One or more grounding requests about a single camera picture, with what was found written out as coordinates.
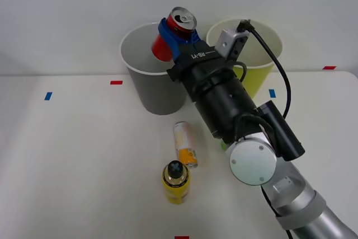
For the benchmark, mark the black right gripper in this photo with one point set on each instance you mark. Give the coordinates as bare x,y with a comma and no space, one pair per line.
201,58

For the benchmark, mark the red drink can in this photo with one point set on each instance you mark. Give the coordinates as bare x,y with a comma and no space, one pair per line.
181,19

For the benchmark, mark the grey plastic waste bin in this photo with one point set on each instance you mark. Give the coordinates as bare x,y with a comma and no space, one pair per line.
156,93

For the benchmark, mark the silver and black right arm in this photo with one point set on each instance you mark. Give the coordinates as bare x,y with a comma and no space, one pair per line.
251,163

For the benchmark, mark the yellow-green plastic waste bin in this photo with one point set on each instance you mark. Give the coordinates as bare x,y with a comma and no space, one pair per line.
265,46

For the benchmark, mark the yellow bottle with black cap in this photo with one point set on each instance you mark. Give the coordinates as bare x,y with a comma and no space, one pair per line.
176,185

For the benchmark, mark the green bottle with black cap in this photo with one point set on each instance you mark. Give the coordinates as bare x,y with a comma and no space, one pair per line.
224,146

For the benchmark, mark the white and orange drink can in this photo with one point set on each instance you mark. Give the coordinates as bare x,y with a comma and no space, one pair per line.
184,144

